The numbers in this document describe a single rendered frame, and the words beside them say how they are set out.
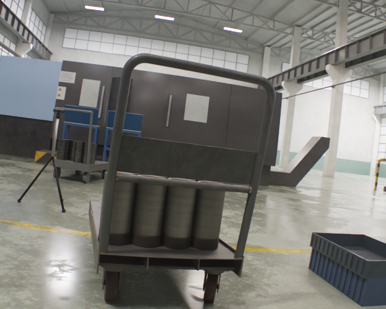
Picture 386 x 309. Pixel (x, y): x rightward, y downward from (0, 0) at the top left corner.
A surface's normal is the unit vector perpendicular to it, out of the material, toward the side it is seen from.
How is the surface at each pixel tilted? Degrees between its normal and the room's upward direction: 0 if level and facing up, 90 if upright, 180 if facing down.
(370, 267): 90
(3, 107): 86
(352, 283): 90
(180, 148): 98
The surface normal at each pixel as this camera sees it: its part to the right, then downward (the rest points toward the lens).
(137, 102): 0.16, -0.05
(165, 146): 0.28, 0.17
